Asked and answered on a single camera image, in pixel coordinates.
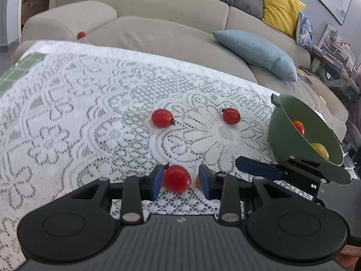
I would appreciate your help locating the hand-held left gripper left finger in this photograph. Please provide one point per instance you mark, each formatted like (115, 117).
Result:
(157, 182)

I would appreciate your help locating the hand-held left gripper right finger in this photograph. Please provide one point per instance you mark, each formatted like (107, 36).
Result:
(203, 180)

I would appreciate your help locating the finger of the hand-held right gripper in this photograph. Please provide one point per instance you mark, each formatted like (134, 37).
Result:
(259, 169)

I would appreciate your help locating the orange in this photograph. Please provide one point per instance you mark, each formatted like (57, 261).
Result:
(198, 181)

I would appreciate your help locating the red tomato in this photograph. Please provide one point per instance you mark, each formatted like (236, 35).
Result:
(231, 115)
(300, 129)
(162, 118)
(81, 35)
(176, 178)

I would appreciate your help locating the green bowl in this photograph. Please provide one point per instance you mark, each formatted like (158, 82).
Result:
(282, 138)

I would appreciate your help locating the yellow lemon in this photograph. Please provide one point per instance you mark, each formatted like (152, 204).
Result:
(320, 150)

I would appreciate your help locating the stack of books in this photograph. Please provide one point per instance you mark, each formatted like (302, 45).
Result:
(304, 74)

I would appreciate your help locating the white lace tablecloth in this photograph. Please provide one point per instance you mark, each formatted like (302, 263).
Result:
(84, 104)

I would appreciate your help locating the light blue pillow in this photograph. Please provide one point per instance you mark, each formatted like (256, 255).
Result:
(256, 52)

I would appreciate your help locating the cluttered side table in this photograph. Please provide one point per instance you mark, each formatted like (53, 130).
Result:
(332, 59)

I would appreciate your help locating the blue patterned pillow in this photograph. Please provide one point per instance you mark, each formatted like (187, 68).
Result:
(304, 29)

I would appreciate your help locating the beige sofa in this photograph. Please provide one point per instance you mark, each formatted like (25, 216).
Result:
(155, 34)

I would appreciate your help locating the yellow pillow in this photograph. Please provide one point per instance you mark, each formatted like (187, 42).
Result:
(282, 8)

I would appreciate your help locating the green checked cloth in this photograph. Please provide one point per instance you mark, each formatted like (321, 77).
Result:
(19, 70)

